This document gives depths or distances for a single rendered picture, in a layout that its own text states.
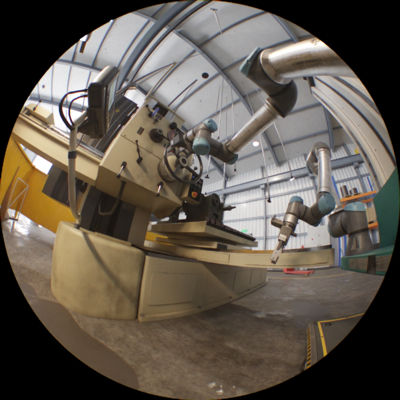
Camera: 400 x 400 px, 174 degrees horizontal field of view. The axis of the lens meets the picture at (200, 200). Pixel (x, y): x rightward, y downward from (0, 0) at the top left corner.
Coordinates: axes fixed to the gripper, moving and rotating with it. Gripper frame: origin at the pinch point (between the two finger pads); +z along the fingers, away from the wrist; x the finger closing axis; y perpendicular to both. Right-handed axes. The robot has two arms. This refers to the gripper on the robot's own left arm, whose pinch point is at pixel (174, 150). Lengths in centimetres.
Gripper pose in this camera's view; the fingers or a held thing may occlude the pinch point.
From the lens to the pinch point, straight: 83.3
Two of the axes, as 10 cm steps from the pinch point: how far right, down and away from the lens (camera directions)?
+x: -6.8, 0.6, -7.3
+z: -7.1, 1.7, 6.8
